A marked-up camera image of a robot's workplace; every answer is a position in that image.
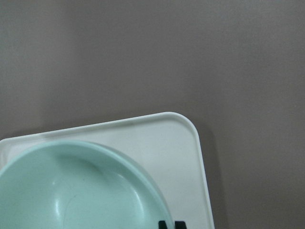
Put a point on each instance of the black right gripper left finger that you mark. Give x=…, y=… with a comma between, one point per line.
x=162, y=225

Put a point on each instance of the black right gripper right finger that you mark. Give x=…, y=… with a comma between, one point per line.
x=179, y=225

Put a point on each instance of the green bowl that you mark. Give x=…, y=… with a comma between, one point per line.
x=78, y=185

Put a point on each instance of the cream rabbit tray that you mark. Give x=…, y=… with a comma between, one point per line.
x=166, y=145

